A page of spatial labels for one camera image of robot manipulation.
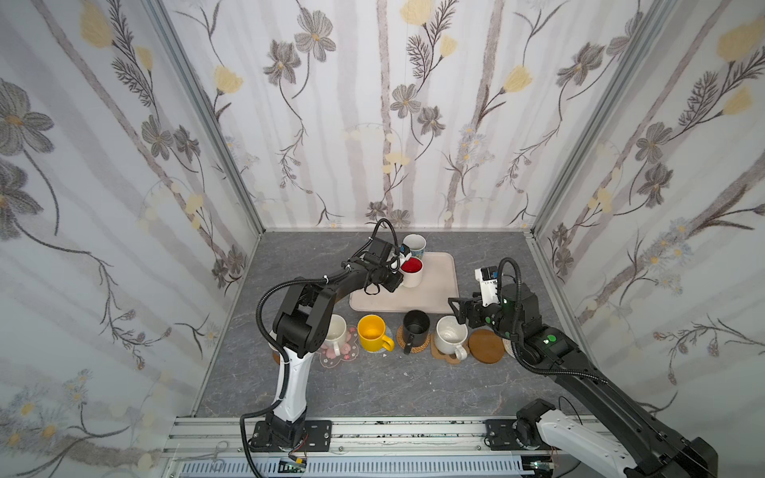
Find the white mug red inside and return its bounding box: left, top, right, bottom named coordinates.
left=400, top=257, right=424, bottom=289

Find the white speckled mug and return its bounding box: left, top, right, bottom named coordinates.
left=434, top=316, right=468, bottom=364

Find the blue patterned mug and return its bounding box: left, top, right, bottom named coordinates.
left=404, top=234, right=428, bottom=259

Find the brown round wooden coaster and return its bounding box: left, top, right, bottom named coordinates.
left=468, top=329, right=506, bottom=364

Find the black mug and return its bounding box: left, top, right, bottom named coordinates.
left=402, top=310, right=430, bottom=355

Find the brown paw shaped coaster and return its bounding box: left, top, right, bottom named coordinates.
left=430, top=342, right=470, bottom=366

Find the yellow mug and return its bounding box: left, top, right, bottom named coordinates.
left=357, top=315, right=387, bottom=354

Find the woven rattan round coaster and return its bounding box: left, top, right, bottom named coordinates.
left=396, top=326, right=432, bottom=355

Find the plain white mug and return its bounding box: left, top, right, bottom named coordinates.
left=324, top=314, right=351, bottom=359

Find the pink flower coaster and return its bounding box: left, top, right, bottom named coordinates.
left=318, top=326, right=360, bottom=368

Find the white colourful stitched coaster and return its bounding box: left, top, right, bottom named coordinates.
left=502, top=339, right=515, bottom=358

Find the grey blue round coaster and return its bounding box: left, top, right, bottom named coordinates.
left=382, top=328, right=396, bottom=352

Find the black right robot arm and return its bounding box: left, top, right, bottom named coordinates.
left=448, top=284, right=718, bottom=477

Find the beige plastic tray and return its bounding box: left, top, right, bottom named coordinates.
left=350, top=252, right=459, bottom=315

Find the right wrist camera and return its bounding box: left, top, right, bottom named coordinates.
left=474, top=266, right=499, bottom=307

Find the black corrugated cable conduit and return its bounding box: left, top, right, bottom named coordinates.
left=238, top=276, right=336, bottom=478

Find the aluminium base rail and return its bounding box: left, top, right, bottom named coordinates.
left=159, top=417, right=597, bottom=477

